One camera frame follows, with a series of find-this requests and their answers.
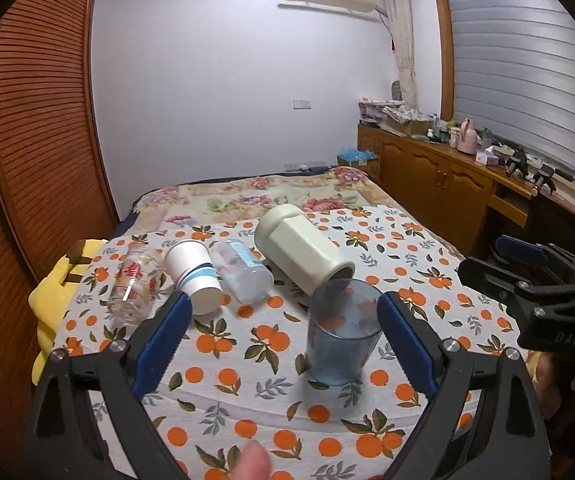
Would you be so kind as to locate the yellow cloth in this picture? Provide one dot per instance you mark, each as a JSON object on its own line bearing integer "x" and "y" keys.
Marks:
{"x": 47, "y": 305}

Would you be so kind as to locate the floral quilt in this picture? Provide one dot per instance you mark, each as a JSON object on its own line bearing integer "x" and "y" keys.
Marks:
{"x": 247, "y": 197}

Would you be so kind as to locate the grey power strip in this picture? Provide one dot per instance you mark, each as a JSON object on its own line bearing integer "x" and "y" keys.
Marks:
{"x": 306, "y": 165}

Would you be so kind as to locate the blue plastic bag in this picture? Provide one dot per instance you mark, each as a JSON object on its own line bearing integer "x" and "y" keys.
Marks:
{"x": 357, "y": 156}

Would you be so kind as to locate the cream ceramic mug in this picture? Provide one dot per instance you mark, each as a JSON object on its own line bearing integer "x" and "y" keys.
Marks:
{"x": 300, "y": 247}

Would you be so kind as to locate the white striped paper cup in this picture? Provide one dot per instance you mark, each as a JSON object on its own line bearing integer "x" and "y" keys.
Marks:
{"x": 192, "y": 272}

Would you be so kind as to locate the blue transparent glass cup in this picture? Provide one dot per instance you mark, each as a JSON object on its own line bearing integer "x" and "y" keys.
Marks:
{"x": 342, "y": 345}

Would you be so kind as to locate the clear plastic bottle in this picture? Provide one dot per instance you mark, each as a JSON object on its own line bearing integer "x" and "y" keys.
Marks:
{"x": 242, "y": 272}

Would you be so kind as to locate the small black tripod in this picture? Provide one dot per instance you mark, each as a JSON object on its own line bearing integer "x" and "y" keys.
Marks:
{"x": 545, "y": 177}
{"x": 516, "y": 162}

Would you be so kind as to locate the clear glass red floral print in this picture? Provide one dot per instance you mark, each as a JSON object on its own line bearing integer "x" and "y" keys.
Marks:
{"x": 132, "y": 285}

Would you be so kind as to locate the pink tissue box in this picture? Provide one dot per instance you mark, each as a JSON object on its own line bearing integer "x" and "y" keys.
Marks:
{"x": 487, "y": 156}

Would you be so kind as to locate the pile of papers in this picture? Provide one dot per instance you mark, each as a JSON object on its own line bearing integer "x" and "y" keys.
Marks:
{"x": 392, "y": 112}

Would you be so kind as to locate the wooden louvred wardrobe door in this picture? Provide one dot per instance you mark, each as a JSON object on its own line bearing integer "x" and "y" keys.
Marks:
{"x": 32, "y": 125}

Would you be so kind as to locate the orange fruit print blanket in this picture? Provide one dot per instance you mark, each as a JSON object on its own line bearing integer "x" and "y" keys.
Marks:
{"x": 247, "y": 360}

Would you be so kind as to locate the person's left hand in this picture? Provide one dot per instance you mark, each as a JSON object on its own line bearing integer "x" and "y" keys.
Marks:
{"x": 250, "y": 462}

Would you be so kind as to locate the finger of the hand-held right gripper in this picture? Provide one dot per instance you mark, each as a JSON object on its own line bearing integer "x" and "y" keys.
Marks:
{"x": 520, "y": 247}
{"x": 497, "y": 280}

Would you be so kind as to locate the pink kettle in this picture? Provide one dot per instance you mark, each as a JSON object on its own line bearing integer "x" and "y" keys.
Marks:
{"x": 469, "y": 137}

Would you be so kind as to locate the beige curtain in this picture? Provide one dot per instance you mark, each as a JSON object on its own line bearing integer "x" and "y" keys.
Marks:
{"x": 402, "y": 40}

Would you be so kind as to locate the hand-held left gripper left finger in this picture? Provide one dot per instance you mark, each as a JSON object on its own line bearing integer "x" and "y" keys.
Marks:
{"x": 160, "y": 340}

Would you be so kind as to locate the wooden cabinet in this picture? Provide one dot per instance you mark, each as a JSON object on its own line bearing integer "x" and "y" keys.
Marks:
{"x": 437, "y": 180}

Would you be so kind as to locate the grey window blind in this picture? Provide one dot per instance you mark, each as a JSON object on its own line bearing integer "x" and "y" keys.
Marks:
{"x": 517, "y": 60}

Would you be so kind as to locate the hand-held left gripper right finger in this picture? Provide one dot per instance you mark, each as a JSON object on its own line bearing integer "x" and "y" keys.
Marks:
{"x": 407, "y": 340}

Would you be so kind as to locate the white wall socket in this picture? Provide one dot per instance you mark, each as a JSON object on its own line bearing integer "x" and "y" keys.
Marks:
{"x": 302, "y": 104}

